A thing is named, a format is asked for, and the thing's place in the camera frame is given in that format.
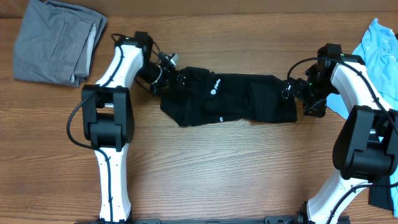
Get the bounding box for dark garment at right edge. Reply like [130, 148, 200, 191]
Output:
[368, 186, 394, 212]

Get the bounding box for light blue t-shirt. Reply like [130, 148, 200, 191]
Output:
[326, 17, 398, 218]

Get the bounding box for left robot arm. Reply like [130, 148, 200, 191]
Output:
[77, 31, 185, 223]

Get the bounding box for black t-shirt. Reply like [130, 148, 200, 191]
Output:
[160, 67, 297, 126]

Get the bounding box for folded grey trousers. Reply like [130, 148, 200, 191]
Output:
[13, 1, 108, 87]

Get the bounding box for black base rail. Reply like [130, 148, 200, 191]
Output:
[74, 214, 352, 224]

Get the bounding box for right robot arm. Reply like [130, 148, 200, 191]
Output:
[281, 44, 397, 223]

